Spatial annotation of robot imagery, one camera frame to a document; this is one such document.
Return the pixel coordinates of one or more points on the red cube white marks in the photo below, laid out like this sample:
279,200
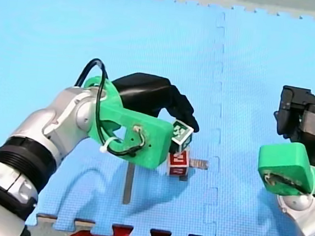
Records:
178,162

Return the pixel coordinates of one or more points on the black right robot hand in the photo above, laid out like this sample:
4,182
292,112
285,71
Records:
292,118

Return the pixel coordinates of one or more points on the green cube white marks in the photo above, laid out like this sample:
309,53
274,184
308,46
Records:
180,132

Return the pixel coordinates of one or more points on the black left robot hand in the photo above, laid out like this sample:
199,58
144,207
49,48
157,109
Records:
146,92

